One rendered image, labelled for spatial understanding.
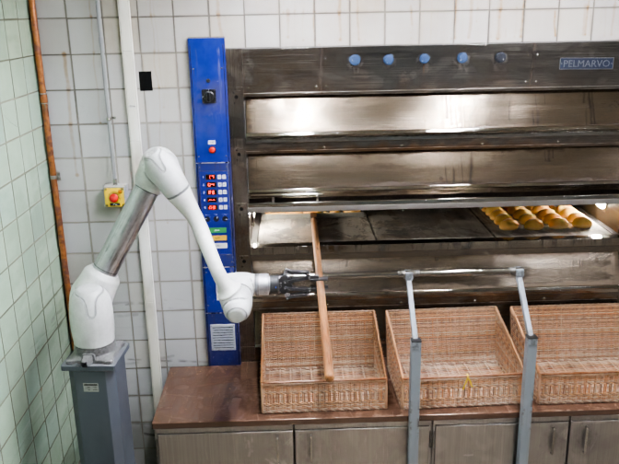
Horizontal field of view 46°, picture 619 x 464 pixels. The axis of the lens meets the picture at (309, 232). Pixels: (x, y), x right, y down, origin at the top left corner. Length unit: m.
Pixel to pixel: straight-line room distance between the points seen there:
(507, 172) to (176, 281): 1.65
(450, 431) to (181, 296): 1.40
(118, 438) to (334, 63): 1.82
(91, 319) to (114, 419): 0.42
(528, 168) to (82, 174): 2.06
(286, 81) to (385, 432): 1.61
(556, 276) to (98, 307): 2.16
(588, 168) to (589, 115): 0.25
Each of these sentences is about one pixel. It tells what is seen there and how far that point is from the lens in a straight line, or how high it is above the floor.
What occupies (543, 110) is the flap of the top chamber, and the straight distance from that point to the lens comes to 3.54.
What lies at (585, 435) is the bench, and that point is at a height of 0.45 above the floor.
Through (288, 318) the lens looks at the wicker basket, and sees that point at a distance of 3.57.
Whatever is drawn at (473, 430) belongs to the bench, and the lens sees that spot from 3.38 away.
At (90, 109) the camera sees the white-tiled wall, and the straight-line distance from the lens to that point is 3.46.
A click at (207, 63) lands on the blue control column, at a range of 3.31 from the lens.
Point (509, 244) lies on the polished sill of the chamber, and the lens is 3.65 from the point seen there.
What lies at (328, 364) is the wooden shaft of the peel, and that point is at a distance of 2.32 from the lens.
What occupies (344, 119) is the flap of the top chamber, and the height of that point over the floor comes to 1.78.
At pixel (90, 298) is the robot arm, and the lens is 2.84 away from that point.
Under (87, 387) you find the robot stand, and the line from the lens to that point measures 2.96.
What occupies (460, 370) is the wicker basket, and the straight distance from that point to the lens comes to 3.64.
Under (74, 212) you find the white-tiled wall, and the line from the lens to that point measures 3.58.
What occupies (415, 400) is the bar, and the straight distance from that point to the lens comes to 3.18.
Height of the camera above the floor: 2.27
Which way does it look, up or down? 17 degrees down
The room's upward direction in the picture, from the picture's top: 1 degrees counter-clockwise
